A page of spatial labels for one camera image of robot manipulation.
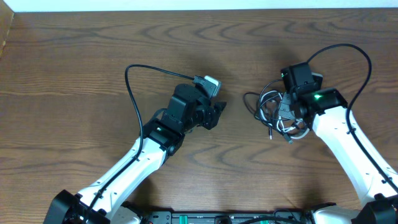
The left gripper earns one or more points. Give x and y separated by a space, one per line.
214 115

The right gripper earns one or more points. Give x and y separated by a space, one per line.
283 109

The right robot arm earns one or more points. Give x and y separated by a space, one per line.
326 113

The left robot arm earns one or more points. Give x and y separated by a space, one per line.
102 201

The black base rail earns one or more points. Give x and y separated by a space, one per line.
248 217

